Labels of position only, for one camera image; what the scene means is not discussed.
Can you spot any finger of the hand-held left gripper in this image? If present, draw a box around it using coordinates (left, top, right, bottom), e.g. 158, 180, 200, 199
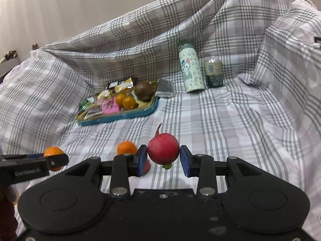
0, 154, 46, 161
0, 154, 69, 173

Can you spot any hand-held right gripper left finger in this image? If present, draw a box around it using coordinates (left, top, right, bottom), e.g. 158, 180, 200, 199
60, 145, 148, 201

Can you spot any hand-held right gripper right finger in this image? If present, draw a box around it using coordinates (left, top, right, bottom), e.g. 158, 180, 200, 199
179, 145, 264, 200

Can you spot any red radish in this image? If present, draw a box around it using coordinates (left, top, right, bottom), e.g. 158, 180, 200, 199
147, 123, 180, 170

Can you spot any person's left hand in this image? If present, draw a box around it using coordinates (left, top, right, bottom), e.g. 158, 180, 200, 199
4, 184, 19, 204

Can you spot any teal snack tray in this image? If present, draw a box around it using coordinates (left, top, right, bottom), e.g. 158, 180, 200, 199
76, 80, 160, 126

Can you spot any grey plaid blanket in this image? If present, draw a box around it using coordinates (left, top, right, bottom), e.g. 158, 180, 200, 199
0, 0, 321, 241

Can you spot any small orange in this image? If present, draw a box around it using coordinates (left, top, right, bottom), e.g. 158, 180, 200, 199
115, 93, 127, 106
122, 96, 136, 110

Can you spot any brown snack packet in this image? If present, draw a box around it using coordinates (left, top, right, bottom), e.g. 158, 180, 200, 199
84, 108, 103, 119

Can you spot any pink snack packet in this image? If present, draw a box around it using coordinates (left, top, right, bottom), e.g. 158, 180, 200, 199
102, 99, 121, 114

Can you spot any green wrapped candy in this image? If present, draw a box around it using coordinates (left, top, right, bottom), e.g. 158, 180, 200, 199
80, 98, 94, 111

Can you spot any brown round fruit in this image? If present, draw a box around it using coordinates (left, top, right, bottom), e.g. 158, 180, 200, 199
135, 82, 154, 101

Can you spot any silver foil packet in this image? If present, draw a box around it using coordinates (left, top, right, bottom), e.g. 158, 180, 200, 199
155, 78, 173, 98

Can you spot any black yellow snack packet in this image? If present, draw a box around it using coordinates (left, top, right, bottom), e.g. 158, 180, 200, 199
107, 78, 138, 91

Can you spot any mint cartoon water bottle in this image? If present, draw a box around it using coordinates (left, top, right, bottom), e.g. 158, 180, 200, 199
178, 43, 205, 94

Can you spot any dark green drink can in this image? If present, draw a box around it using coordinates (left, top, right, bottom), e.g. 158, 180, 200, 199
204, 58, 224, 88

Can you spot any brown white patterned object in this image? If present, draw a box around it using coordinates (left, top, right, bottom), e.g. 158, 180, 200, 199
0, 51, 18, 64

